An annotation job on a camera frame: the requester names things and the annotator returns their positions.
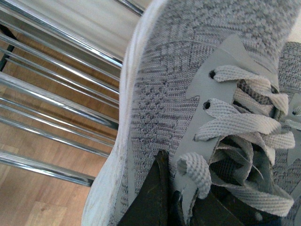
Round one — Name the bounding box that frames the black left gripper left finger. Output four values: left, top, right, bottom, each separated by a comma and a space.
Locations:
118, 150, 169, 226

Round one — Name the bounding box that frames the grey knit sneaker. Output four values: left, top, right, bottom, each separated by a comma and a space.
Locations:
274, 42, 301, 213
81, 0, 301, 226

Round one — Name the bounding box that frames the black metal shoe rack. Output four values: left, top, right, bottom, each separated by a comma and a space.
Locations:
0, 0, 149, 187

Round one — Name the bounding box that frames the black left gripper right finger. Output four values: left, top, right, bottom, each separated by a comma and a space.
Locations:
173, 186, 280, 226

